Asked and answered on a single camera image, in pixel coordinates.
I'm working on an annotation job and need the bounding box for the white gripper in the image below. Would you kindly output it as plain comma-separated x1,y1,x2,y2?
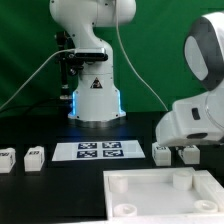
155,93,224,147

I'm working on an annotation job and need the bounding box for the white sheet with tags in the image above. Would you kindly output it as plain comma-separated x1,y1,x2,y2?
52,140,145,161

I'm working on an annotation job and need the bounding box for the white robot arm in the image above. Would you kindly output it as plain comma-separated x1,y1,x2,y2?
49,0,224,146

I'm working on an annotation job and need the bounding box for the black camera on stand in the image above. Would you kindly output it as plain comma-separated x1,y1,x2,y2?
55,31,108,100

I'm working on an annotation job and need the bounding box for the black cable on table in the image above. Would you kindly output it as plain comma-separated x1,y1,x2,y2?
0,97,73,118

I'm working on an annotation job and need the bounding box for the white square tabletop part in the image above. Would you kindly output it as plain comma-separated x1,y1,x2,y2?
103,168,224,219

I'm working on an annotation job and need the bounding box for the white camera cable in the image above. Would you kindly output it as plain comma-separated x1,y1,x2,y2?
0,0,169,112

